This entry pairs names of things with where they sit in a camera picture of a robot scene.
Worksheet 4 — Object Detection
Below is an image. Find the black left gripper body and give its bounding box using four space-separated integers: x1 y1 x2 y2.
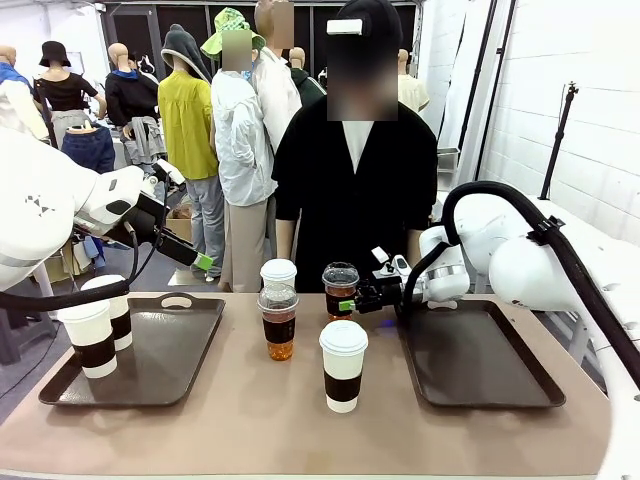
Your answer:
106 192 168 248

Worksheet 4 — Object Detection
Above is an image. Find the white head-mounted camera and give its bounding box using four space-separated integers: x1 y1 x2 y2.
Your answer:
325 18 365 37

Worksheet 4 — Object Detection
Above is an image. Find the black bucket hat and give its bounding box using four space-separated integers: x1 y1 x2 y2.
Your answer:
38 41 72 69

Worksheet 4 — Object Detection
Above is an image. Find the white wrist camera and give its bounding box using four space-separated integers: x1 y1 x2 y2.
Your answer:
151 158 187 187
370 245 413 277

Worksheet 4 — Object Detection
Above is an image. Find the grey metal shelf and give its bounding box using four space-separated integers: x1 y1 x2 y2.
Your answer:
435 146 461 192

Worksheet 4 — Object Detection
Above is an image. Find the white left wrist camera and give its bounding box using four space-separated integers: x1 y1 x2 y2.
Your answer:
151 158 187 187

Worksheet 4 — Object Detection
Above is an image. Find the cardboard box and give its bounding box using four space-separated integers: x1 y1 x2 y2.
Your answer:
165 206 194 243

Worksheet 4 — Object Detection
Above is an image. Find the black tripod pole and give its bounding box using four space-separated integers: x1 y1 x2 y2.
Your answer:
539 81 581 200

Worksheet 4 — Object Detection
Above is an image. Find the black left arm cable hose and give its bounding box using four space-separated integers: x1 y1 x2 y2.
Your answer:
0 278 133 313

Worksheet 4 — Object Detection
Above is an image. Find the grey hood hat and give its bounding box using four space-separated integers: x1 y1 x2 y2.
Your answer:
160 23 213 84

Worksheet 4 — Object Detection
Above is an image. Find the mannequin in blue white top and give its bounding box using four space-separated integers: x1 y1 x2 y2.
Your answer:
0 44 50 144

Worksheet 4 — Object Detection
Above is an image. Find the white paper cup brown sleeve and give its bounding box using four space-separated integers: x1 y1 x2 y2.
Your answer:
259 258 299 292
79 274 134 352
318 319 370 415
56 298 119 380

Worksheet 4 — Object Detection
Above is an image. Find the person's right forearm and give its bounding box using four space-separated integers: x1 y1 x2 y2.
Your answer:
275 217 295 262

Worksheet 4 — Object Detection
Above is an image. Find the clear plastic cup with tea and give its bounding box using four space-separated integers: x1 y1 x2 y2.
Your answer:
256 282 300 362
321 261 361 322

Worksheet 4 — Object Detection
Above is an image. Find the mannequin in beige top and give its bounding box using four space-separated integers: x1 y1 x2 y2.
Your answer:
397 48 431 120

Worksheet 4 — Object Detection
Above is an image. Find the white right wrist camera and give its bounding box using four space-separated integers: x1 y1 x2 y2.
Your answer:
370 245 413 277

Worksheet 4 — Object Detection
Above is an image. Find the person's left forearm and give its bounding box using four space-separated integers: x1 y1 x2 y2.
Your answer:
405 228 423 267

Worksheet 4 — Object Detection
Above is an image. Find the brown plastic serving tray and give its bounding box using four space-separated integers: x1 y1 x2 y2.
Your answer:
38 292 228 408
394 298 568 410

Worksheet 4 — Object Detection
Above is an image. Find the person in black coat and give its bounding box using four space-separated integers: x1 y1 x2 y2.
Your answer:
271 0 441 294

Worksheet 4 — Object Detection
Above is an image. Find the mannequin in black sweater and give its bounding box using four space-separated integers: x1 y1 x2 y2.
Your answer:
104 42 167 169

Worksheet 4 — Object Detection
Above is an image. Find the green checked sun hat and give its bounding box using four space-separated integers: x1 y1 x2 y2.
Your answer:
200 6 267 62

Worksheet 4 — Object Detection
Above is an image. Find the tall mannequin in cream shirt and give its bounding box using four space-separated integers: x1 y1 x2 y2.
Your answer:
252 0 304 152

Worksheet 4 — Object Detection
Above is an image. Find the mannequin in dark green top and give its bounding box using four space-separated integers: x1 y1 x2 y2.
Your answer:
288 46 327 112

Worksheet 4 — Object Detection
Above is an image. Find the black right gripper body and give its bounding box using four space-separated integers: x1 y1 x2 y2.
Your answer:
356 281 405 315

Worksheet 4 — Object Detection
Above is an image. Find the mannequin in black top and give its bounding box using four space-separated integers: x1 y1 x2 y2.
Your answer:
32 41 109 151

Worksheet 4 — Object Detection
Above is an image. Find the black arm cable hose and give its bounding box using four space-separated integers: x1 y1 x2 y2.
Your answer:
401 180 640 397
0 278 133 313

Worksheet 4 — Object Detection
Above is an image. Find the mannequin torso in blue jeans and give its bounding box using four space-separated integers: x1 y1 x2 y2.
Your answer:
61 123 118 175

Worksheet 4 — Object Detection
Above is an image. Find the mannequin in yellow shirt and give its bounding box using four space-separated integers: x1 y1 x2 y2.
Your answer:
157 47 227 282

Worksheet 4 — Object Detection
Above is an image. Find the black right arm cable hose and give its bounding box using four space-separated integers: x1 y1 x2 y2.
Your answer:
401 180 640 397

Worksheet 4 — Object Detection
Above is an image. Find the thin black left wrist cable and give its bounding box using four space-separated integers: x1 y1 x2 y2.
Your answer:
122 168 170 287

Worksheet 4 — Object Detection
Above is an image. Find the mannequin in white shirt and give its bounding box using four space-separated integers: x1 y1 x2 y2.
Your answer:
209 29 279 294

